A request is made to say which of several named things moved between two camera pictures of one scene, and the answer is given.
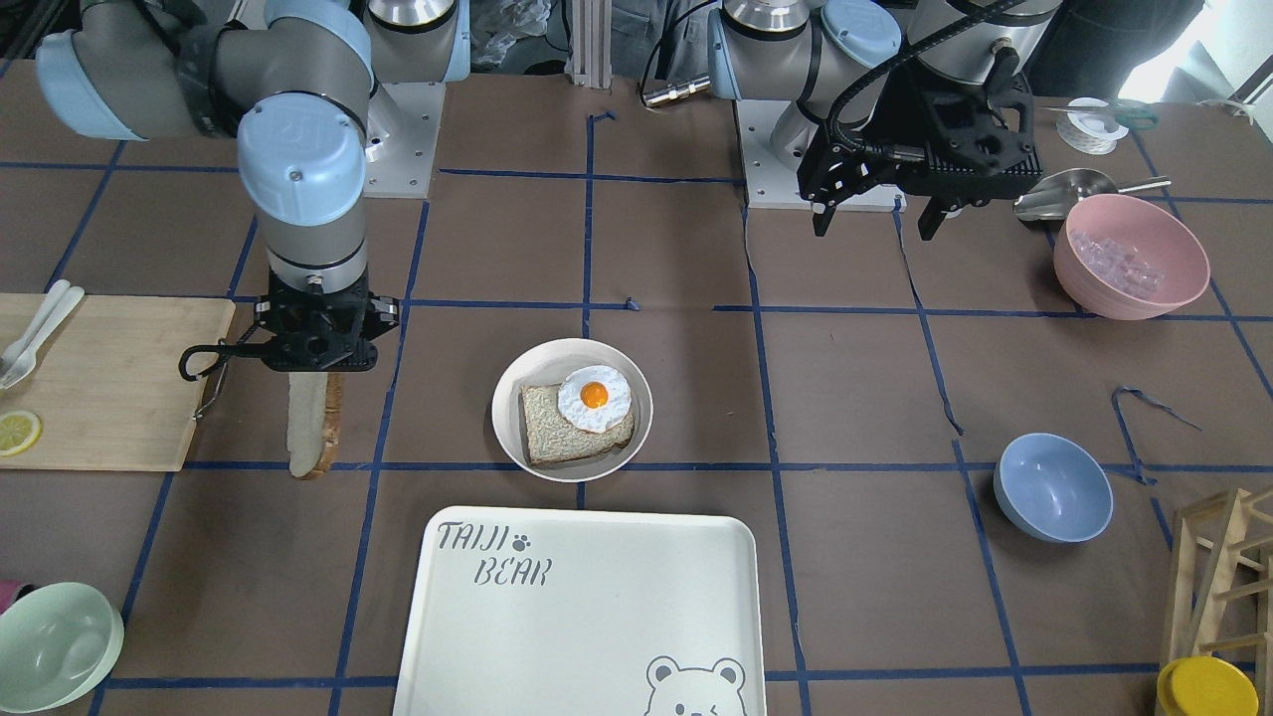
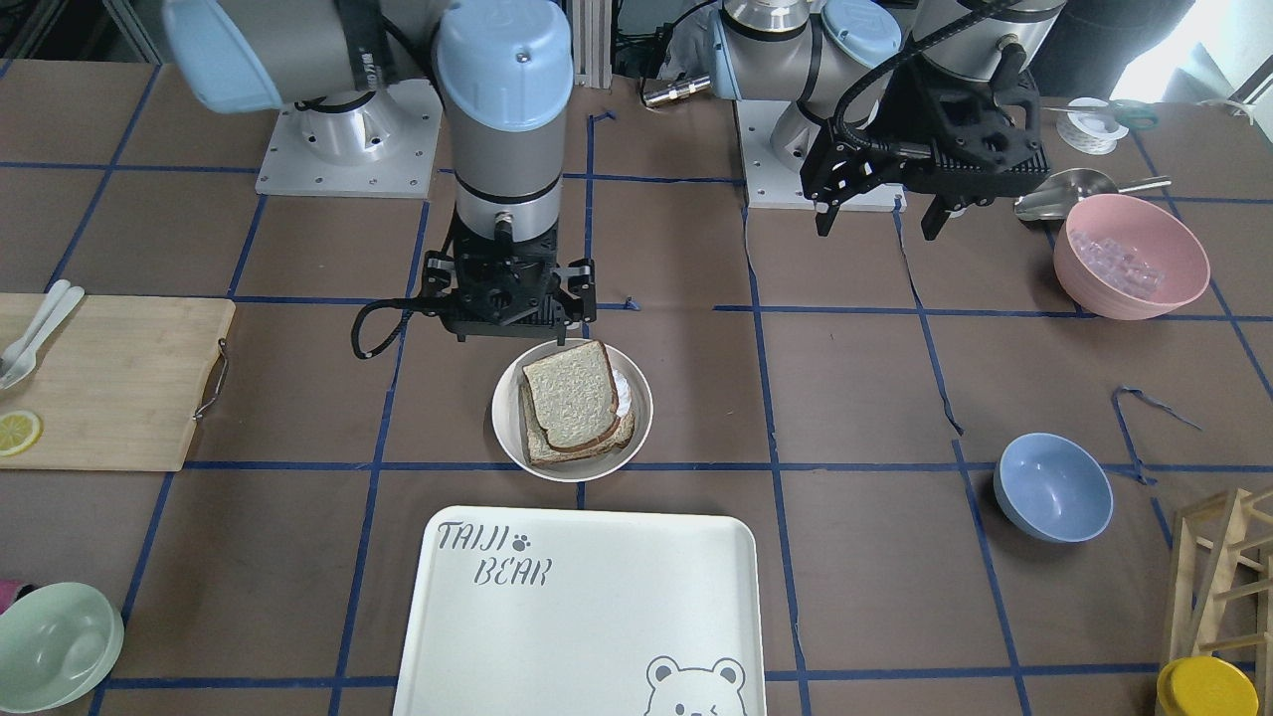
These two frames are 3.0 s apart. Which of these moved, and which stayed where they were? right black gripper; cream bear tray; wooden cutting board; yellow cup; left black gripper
Moved: right black gripper
Stayed: yellow cup; wooden cutting board; left black gripper; cream bear tray
